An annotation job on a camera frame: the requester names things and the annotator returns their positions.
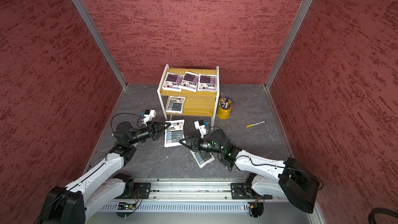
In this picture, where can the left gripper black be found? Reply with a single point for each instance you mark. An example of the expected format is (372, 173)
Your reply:
(157, 124)

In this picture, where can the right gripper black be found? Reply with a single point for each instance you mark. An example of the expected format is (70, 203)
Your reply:
(193, 138)

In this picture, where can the grey-blue coffee bag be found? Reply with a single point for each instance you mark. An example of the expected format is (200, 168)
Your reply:
(202, 158)
(175, 104)
(174, 133)

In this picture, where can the purple coffee bag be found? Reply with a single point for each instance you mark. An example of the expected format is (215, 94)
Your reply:
(207, 83)
(190, 82)
(172, 82)

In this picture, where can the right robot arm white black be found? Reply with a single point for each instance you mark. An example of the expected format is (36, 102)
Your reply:
(287, 179)

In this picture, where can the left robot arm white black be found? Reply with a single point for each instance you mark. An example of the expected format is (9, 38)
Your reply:
(78, 201)

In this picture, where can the yellow pen cup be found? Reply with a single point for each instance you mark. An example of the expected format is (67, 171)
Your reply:
(225, 105)

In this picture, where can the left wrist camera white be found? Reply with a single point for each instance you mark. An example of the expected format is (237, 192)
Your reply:
(147, 116)

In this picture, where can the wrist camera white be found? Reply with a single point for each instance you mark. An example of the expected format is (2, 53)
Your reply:
(202, 126)
(147, 116)

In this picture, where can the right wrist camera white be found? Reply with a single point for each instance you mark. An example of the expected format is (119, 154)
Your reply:
(202, 126)

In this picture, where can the wooden two-tier shelf white frame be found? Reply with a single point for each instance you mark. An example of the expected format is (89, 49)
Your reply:
(200, 104)

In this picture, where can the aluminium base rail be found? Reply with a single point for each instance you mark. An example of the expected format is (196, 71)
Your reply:
(164, 189)

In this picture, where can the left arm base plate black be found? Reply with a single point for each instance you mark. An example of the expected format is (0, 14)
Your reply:
(137, 191)

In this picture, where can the yellow handled marker pen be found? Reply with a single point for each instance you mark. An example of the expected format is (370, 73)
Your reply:
(254, 124)

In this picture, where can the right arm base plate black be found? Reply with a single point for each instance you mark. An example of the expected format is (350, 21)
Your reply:
(239, 191)

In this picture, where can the left corner aluminium post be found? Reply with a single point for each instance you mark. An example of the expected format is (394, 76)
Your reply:
(84, 13)

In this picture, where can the corner aluminium post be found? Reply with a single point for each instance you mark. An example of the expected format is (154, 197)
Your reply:
(297, 22)
(84, 13)

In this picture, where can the right corner aluminium post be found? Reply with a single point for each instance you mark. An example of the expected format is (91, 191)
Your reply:
(297, 22)

